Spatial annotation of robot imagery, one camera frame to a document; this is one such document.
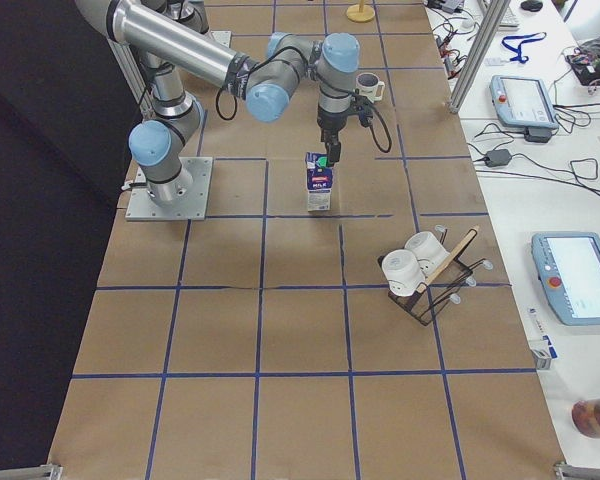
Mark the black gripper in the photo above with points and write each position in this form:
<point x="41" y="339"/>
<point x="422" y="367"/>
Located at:
<point x="328" y="127"/>

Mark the blue white milk carton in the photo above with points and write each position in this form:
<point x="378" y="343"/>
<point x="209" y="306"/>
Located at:
<point x="319" y="182"/>

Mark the white mug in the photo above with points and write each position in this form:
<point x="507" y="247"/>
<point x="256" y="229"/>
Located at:
<point x="370" y="86"/>

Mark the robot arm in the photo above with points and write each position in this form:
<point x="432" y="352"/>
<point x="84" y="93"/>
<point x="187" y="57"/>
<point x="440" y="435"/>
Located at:
<point x="173" y="34"/>

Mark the white cup on rack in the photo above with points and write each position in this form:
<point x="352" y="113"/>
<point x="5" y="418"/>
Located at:
<point x="402" y="271"/>
<point x="428" y="250"/>

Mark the wooden mug tree stand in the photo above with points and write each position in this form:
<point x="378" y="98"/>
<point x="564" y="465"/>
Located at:
<point x="360" y="12"/>

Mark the wooden stick on rack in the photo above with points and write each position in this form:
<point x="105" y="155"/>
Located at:
<point x="454" y="255"/>

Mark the black power adapter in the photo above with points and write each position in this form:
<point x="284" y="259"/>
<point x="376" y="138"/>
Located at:
<point x="497" y="158"/>

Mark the far teach pendant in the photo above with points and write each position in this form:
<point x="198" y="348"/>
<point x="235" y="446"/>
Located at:
<point x="522" y="102"/>

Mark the teach pendant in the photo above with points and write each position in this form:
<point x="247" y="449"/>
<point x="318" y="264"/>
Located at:
<point x="522" y="102"/>
<point x="568" y="266"/>

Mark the near teach pendant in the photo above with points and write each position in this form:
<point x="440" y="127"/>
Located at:
<point x="568" y="266"/>

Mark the small blue white box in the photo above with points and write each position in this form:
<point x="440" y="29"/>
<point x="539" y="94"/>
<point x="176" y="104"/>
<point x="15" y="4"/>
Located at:
<point x="541" y="346"/>

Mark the black wire dish rack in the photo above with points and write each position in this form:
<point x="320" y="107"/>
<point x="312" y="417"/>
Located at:
<point x="444" y="290"/>

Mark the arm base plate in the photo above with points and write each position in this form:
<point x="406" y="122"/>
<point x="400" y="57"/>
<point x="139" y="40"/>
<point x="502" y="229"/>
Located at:
<point x="185" y="198"/>

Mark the aluminium frame post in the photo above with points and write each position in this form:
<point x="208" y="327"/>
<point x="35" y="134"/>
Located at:
<point x="489" y="25"/>

